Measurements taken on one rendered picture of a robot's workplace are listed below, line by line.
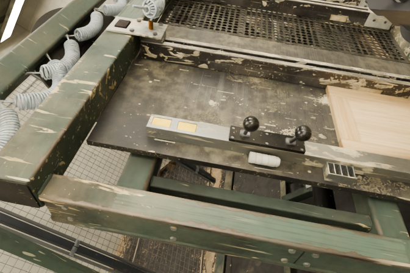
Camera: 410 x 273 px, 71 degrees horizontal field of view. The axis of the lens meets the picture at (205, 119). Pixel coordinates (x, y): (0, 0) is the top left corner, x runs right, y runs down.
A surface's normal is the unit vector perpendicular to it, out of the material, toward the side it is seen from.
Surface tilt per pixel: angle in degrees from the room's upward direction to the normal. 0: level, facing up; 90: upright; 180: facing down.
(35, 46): 90
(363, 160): 57
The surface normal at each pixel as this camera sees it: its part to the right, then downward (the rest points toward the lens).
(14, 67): 0.62, -0.49
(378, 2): -0.83, -0.29
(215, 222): 0.10, -0.71
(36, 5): -0.08, 0.63
